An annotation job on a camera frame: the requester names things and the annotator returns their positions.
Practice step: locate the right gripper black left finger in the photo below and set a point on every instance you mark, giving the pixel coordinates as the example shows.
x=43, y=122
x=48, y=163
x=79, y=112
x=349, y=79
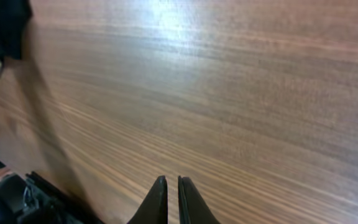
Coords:
x=154, y=207

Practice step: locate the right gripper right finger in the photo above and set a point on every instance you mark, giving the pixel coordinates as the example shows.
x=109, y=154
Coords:
x=192, y=208

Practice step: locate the black folded garment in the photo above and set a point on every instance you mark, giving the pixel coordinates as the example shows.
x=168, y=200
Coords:
x=14, y=16

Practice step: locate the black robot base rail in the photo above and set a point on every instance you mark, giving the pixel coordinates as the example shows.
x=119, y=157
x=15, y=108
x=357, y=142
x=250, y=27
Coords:
x=35, y=200

